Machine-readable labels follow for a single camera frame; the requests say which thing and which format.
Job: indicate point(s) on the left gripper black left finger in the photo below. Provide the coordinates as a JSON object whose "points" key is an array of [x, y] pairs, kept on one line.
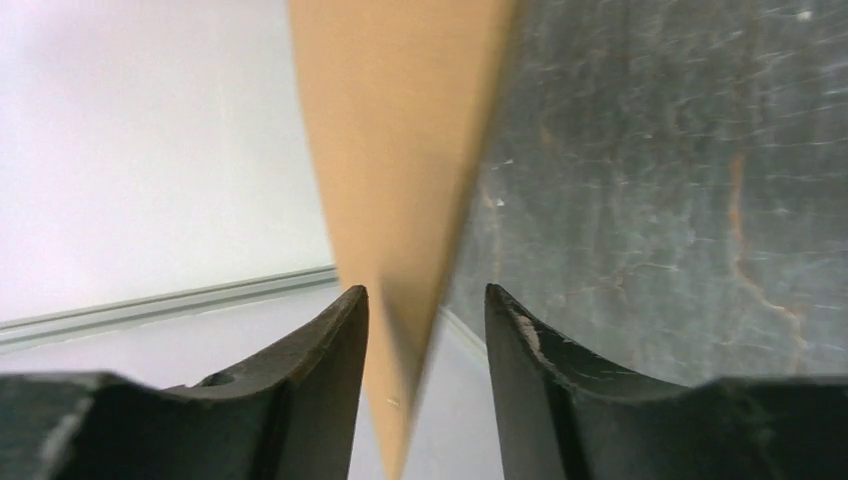
{"points": [[287, 412]]}

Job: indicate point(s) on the brown backing board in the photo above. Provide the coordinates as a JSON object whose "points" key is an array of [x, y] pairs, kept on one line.
{"points": [[397, 100]]}

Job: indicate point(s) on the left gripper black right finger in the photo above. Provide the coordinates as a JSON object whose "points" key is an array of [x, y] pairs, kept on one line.
{"points": [[564, 412]]}

